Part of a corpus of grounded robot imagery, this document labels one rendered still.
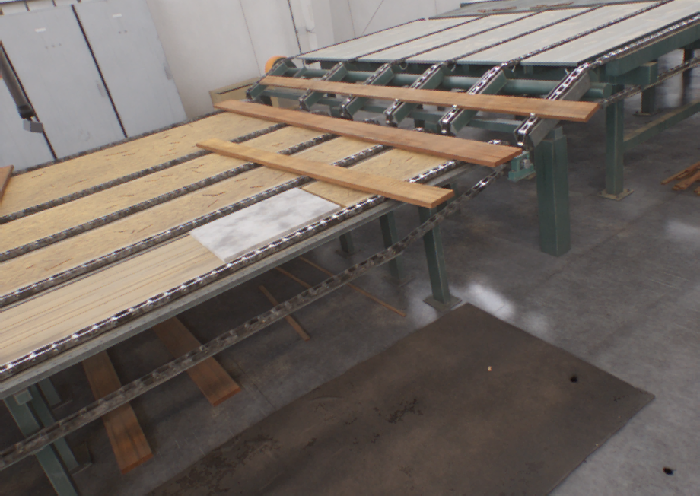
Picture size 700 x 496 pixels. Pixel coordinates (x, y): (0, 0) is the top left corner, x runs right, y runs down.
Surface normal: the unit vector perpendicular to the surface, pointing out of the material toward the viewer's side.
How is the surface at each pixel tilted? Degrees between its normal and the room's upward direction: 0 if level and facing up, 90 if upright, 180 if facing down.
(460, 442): 0
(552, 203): 90
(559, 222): 90
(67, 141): 90
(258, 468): 0
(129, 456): 0
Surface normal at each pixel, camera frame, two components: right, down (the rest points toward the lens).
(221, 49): 0.57, 0.23
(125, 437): -0.19, -0.89
